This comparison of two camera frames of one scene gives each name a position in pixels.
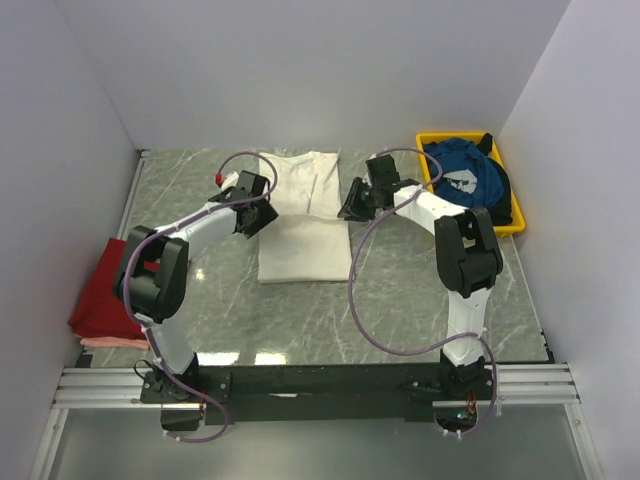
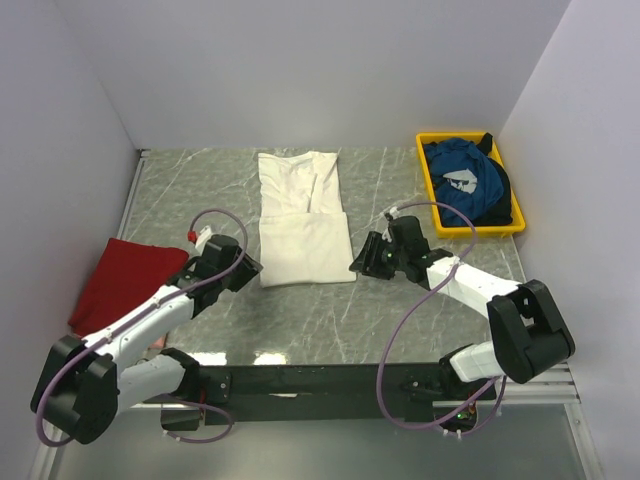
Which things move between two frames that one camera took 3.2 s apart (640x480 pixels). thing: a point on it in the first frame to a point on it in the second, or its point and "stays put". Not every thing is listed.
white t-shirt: (308, 242) stays put
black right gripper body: (362, 202) to (382, 258)
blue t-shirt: (469, 178) stays put
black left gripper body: (264, 214) to (240, 275)
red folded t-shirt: (99, 312) stays put
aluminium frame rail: (505, 386) stays put
